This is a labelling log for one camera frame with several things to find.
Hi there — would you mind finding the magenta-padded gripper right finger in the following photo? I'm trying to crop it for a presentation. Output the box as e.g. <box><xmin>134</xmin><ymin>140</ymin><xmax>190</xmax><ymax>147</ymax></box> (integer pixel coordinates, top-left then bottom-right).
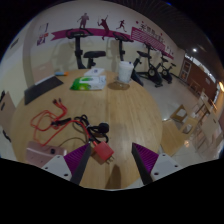
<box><xmin>131</xmin><ymin>142</ymin><xmax>184</xmax><ymax>186</ymax></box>

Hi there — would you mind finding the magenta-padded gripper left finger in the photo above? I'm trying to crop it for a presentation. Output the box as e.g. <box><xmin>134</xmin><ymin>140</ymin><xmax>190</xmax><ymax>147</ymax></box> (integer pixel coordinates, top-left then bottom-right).
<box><xmin>41</xmin><ymin>142</ymin><xmax>93</xmax><ymax>186</ymax></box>

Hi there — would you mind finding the red charger block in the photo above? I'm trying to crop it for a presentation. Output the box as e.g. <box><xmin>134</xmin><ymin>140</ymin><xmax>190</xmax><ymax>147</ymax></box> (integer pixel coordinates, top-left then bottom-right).
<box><xmin>91</xmin><ymin>140</ymin><xmax>116</xmax><ymax>165</ymax></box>

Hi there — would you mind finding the flat black tablet case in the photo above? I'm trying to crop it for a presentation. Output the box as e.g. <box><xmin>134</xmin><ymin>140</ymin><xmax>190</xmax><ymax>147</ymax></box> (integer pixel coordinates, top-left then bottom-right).
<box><xmin>23</xmin><ymin>74</ymin><xmax>64</xmax><ymax>106</ymax></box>

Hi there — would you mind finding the green wet wipes pack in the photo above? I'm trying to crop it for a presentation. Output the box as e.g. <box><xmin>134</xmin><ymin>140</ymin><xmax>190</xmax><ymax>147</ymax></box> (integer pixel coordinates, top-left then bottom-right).
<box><xmin>69</xmin><ymin>75</ymin><xmax>107</xmax><ymax>92</ymax></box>

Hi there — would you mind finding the orange and blue marker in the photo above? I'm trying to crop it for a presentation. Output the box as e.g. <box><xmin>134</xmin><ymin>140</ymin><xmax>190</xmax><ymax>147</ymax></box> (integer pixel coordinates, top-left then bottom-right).
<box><xmin>54</xmin><ymin>70</ymin><xmax>69</xmax><ymax>77</ymax></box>

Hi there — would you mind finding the round clear glass dish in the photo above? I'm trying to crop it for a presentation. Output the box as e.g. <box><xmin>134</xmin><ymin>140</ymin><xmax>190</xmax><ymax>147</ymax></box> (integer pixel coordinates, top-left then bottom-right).
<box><xmin>107</xmin><ymin>79</ymin><xmax>131</xmax><ymax>91</ymax></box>

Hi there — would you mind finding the white tissue pack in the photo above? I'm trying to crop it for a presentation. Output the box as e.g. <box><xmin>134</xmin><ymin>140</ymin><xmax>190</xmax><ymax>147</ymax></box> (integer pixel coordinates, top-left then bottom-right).
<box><xmin>83</xmin><ymin>67</ymin><xmax>106</xmax><ymax>78</ymax></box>

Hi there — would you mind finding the white plastic cup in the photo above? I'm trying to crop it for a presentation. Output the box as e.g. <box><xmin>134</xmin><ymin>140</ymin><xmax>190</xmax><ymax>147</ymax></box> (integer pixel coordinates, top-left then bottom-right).
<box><xmin>118</xmin><ymin>60</ymin><xmax>134</xmax><ymax>84</ymax></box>

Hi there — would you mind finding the group of black exercise bikes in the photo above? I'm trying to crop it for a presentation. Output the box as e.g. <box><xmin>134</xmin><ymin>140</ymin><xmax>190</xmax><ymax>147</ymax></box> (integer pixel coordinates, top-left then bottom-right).
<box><xmin>64</xmin><ymin>28</ymin><xmax>178</xmax><ymax>88</ymax></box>

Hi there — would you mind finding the group of ceiling lights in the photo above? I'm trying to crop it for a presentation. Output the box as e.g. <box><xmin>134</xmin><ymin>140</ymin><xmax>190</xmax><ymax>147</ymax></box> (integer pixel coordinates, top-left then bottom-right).
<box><xmin>191</xmin><ymin>47</ymin><xmax>224</xmax><ymax>92</ymax></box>

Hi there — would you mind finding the red charging cable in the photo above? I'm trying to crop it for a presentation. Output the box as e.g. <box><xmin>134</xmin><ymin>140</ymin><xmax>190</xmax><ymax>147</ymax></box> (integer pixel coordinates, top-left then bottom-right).
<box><xmin>30</xmin><ymin>98</ymin><xmax>101</xmax><ymax>148</ymax></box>

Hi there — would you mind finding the black power cable with plug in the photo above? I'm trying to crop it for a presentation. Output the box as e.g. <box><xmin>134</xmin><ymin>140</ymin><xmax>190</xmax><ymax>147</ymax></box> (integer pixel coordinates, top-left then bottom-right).
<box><xmin>73</xmin><ymin>114</ymin><xmax>111</xmax><ymax>144</ymax></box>

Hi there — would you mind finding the wall poster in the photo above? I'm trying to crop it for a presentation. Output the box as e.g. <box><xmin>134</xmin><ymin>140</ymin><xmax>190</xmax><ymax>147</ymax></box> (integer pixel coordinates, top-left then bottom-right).
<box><xmin>36</xmin><ymin>22</ymin><xmax>50</xmax><ymax>47</ymax></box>

